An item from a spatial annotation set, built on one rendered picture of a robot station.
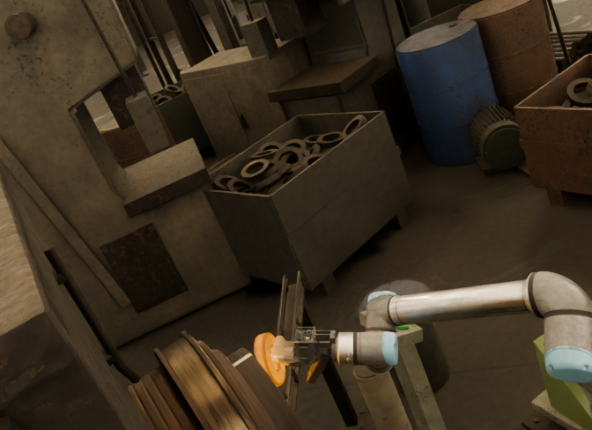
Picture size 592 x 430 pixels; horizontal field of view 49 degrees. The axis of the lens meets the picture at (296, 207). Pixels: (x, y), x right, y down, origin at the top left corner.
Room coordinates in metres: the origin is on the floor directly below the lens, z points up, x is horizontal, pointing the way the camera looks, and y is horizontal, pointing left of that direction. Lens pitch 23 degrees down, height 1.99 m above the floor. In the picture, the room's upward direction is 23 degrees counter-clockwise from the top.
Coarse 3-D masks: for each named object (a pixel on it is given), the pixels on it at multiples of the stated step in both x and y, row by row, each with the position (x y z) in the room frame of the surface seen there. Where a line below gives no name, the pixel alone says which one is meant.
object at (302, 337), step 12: (300, 336) 1.54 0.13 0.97; (312, 336) 1.55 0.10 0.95; (324, 336) 1.54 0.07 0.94; (336, 336) 1.54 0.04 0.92; (300, 348) 1.52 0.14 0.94; (312, 348) 1.51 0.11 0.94; (324, 348) 1.53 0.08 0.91; (336, 348) 1.50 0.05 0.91; (300, 360) 1.53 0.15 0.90; (312, 360) 1.52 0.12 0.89; (336, 360) 1.50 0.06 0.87
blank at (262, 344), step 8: (264, 336) 1.59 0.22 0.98; (272, 336) 1.64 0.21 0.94; (256, 344) 1.57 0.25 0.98; (264, 344) 1.56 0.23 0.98; (272, 344) 1.61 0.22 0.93; (256, 352) 1.55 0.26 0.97; (264, 352) 1.54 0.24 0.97; (264, 360) 1.52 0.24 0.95; (272, 360) 1.61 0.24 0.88; (264, 368) 1.51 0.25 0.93; (272, 368) 1.53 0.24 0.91; (280, 368) 1.58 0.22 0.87; (272, 376) 1.51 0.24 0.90; (280, 376) 1.56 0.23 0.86; (280, 384) 1.53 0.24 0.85
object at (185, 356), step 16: (176, 352) 1.10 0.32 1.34; (192, 352) 1.07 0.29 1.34; (176, 368) 1.05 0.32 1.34; (192, 368) 1.03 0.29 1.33; (208, 368) 1.02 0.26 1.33; (192, 384) 1.00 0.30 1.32; (208, 384) 0.99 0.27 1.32; (224, 384) 0.97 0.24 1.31; (208, 400) 0.96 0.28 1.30; (224, 400) 0.96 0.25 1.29; (208, 416) 0.94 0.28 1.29; (224, 416) 0.94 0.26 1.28; (240, 416) 0.93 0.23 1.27
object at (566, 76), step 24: (576, 72) 3.55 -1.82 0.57; (528, 96) 3.38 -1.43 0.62; (552, 96) 3.44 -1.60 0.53; (576, 96) 3.18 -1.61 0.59; (528, 120) 3.24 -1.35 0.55; (552, 120) 3.10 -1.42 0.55; (576, 120) 2.98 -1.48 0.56; (528, 144) 3.27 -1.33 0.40; (552, 144) 3.12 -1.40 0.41; (576, 144) 3.00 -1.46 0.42; (552, 168) 3.16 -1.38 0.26; (576, 168) 3.03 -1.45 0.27; (552, 192) 3.21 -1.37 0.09; (576, 192) 3.07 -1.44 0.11
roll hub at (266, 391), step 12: (240, 348) 1.17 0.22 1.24; (252, 360) 1.10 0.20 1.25; (240, 372) 1.08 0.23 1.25; (252, 372) 1.07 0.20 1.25; (264, 372) 1.06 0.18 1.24; (252, 384) 1.05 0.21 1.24; (264, 384) 1.04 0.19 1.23; (264, 396) 1.02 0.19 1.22; (276, 396) 1.02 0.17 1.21; (264, 408) 1.01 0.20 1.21; (276, 408) 1.01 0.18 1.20; (288, 408) 1.01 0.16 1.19; (276, 420) 0.99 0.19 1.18; (288, 420) 0.99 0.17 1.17
